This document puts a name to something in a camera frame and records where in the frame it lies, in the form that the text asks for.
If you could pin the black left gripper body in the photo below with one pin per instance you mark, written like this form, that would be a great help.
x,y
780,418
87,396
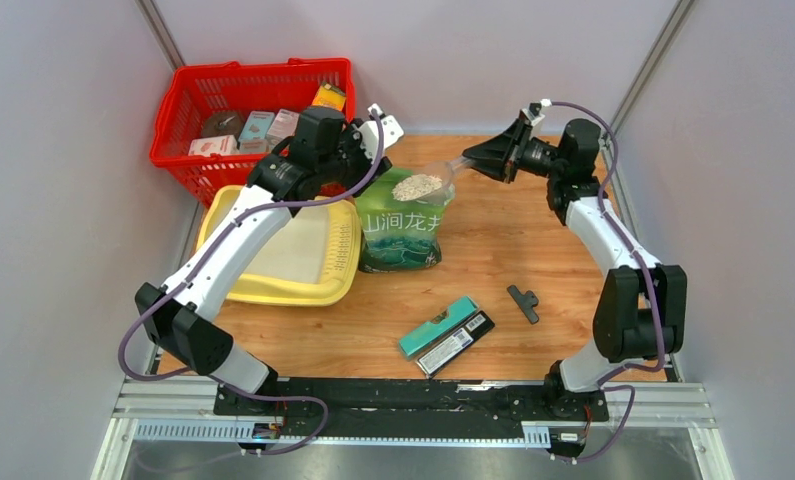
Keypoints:
x,y
355,168

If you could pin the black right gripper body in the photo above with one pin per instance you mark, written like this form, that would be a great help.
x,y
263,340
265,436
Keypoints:
x,y
535,157

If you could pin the clear plastic litter scoop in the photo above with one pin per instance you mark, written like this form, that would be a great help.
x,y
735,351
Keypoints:
x,y
434,183

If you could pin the green cat litter bag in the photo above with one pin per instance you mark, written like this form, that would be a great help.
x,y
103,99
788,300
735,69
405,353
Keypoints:
x,y
400,235

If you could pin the black bag sealing clip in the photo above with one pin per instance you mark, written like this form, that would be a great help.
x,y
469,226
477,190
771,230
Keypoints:
x,y
526,301

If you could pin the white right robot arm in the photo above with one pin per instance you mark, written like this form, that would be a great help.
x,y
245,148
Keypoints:
x,y
641,312

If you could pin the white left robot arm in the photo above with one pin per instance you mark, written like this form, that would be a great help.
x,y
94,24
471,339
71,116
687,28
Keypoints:
x,y
325,148

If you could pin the pink white small box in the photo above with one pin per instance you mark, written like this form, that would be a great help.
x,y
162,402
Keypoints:
x,y
282,126

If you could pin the teal small box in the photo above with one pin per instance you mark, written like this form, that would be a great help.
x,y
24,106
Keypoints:
x,y
256,126

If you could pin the yellow litter box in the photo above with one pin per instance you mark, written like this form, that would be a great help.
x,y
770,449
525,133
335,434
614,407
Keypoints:
x,y
310,262

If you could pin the white red small box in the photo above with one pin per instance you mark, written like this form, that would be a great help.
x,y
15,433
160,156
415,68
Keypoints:
x,y
224,145

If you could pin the yellow green sponge pack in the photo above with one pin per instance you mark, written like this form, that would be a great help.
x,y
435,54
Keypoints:
x,y
328,95

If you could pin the brown round lid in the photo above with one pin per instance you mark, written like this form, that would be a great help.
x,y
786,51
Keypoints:
x,y
222,123

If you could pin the red plastic shopping basket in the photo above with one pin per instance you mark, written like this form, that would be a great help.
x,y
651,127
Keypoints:
x,y
197,92

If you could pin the teal spirit level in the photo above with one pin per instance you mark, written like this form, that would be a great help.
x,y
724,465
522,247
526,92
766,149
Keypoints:
x,y
430,331

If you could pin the black RAM stick package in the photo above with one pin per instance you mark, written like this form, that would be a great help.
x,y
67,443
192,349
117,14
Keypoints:
x,y
444,351

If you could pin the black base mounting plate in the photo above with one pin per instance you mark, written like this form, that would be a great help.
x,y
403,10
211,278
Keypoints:
x,y
417,409

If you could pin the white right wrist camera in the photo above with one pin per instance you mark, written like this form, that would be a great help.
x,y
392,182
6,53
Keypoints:
x,y
533,116

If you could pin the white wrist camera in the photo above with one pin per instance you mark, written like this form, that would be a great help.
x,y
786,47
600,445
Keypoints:
x,y
533,116
380,130

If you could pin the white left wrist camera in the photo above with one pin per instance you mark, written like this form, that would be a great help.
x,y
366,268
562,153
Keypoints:
x,y
380,130

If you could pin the aluminium frame rail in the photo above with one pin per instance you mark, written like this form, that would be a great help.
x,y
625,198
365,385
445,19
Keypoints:
x,y
659,48

